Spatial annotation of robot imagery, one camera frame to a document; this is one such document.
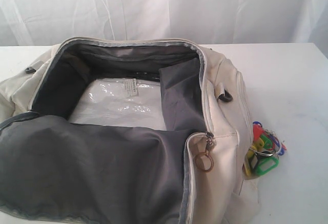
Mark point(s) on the cream duffel bag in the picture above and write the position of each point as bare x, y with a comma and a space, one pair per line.
57, 171

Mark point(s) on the colourful key tag bunch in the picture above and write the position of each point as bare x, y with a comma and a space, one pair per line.
264, 152

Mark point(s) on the clear plastic wrapped package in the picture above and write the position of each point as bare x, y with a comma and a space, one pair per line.
120, 102

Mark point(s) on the white backdrop curtain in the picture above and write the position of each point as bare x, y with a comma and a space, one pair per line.
47, 22

